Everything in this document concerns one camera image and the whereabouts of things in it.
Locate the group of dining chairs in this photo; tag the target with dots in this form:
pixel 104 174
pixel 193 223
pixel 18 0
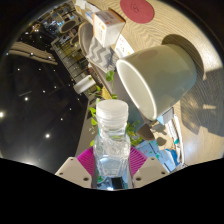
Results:
pixel 68 25

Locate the small blue white carton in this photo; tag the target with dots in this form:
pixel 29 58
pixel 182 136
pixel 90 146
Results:
pixel 165 116

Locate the grey chevron cushion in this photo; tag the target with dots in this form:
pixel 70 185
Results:
pixel 101 55

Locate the white and orange box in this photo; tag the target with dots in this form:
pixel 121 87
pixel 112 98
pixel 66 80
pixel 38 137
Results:
pixel 106 28

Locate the clear bottle with white cap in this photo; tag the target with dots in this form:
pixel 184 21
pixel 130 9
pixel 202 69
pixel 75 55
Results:
pixel 111 113

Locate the group of ceiling lights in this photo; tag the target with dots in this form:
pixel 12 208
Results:
pixel 26 98

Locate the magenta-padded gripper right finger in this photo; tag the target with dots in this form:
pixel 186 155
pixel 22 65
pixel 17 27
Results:
pixel 151 170

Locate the green potted plant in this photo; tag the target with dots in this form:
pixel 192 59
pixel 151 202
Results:
pixel 133 128

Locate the white round pillar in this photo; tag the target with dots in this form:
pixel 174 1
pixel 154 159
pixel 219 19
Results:
pixel 83 84

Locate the flat round red coaster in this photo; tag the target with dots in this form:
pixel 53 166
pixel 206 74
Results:
pixel 137 10

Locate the pale green mug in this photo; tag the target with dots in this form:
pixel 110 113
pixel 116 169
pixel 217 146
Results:
pixel 163 78

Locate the printed paper menu sheet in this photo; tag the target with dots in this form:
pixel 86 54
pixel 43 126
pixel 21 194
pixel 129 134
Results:
pixel 124 46

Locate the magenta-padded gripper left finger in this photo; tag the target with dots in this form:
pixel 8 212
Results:
pixel 73 171

